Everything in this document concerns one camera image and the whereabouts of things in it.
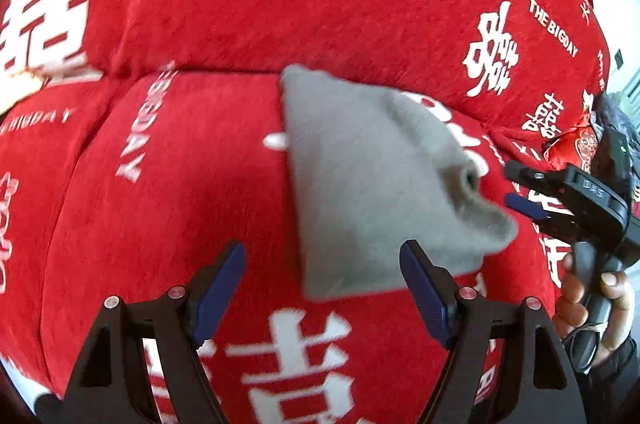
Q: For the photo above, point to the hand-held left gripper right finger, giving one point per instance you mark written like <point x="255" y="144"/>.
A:
<point x="425" y="296"/>

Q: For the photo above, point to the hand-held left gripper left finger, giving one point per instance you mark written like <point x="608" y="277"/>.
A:
<point x="220" y="289"/>

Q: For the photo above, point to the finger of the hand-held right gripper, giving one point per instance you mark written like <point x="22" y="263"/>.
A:
<point x="535" y="178"/>
<point x="525" y="204"/>

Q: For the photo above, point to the grey small garment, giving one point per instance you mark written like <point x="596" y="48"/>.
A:
<point x="360" y="184"/>

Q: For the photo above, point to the person's right forearm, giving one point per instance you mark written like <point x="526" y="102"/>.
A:
<point x="612" y="384"/>

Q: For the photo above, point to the person's right hand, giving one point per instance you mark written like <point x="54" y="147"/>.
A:
<point x="619" y="304"/>

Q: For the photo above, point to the cream cloth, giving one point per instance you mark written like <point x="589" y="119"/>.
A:
<point x="17" y="91"/>

